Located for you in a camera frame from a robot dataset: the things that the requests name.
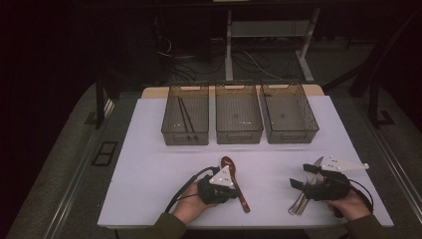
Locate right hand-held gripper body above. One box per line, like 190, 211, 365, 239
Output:
303, 155, 370, 202

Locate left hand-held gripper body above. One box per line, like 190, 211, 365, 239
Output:
197, 164, 236, 205

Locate metal knife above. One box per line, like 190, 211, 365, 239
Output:
297, 156, 324, 217

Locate metal fork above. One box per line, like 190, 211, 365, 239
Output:
288, 172, 317, 215

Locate brown wooden spoon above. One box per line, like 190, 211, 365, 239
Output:
220, 155, 252, 214

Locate smoky transparent plastic bin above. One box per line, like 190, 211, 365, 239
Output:
260, 82, 320, 144
215, 83, 265, 145
160, 84, 210, 146

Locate black chopstick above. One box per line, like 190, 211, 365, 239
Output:
180, 96, 197, 142
177, 96, 191, 133

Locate person's left hand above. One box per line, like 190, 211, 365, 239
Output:
171, 180, 218, 224

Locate black metal stand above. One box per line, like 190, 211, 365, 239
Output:
349, 9, 422, 128

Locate white metal stand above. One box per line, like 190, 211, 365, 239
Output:
224, 8, 321, 84

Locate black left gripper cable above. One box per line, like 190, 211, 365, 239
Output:
164, 165, 221, 213

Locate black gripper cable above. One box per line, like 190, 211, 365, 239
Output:
164, 165, 221, 213
347, 178, 375, 213

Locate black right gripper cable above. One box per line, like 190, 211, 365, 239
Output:
347, 178, 375, 213

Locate white floor cable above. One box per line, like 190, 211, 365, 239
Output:
243, 49, 285, 82

